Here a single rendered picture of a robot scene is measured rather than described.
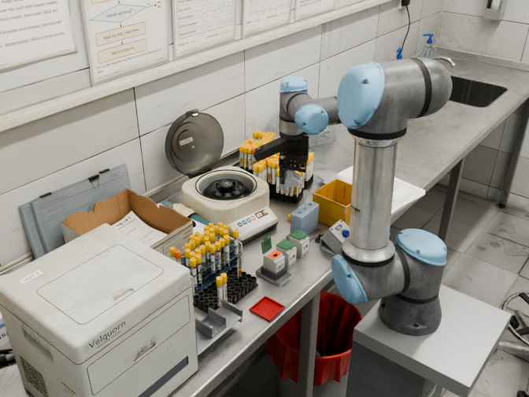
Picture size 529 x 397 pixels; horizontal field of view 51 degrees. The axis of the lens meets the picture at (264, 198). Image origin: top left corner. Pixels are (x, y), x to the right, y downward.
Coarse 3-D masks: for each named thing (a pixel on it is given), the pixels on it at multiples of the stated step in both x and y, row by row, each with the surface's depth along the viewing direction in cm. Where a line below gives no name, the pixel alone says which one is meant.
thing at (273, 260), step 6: (270, 252) 154; (276, 252) 154; (264, 258) 153; (270, 258) 152; (276, 258) 152; (282, 258) 153; (264, 264) 154; (270, 264) 152; (276, 264) 151; (282, 264) 154; (276, 270) 152
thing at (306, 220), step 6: (306, 204) 171; (312, 204) 171; (318, 204) 172; (294, 210) 168; (300, 210) 168; (306, 210) 168; (312, 210) 169; (318, 210) 173; (294, 216) 166; (300, 216) 166; (306, 216) 167; (312, 216) 170; (294, 222) 167; (300, 222) 166; (306, 222) 169; (312, 222) 172; (294, 228) 168; (300, 228) 167; (306, 228) 170; (312, 228) 173; (318, 228) 176; (288, 234) 173; (312, 234) 173
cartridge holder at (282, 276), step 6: (258, 270) 157; (264, 270) 154; (270, 270) 153; (282, 270) 154; (264, 276) 155; (270, 276) 154; (276, 276) 153; (282, 276) 154; (288, 276) 154; (276, 282) 153; (282, 282) 152
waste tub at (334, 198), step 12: (336, 180) 186; (324, 192) 183; (336, 192) 188; (348, 192) 184; (324, 204) 176; (336, 204) 173; (348, 204) 186; (324, 216) 178; (336, 216) 175; (348, 216) 174
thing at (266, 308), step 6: (264, 300) 148; (270, 300) 147; (252, 306) 145; (258, 306) 146; (264, 306) 146; (270, 306) 146; (276, 306) 146; (282, 306) 145; (252, 312) 144; (258, 312) 144; (264, 312) 144; (270, 312) 144; (276, 312) 143; (264, 318) 141; (270, 318) 141
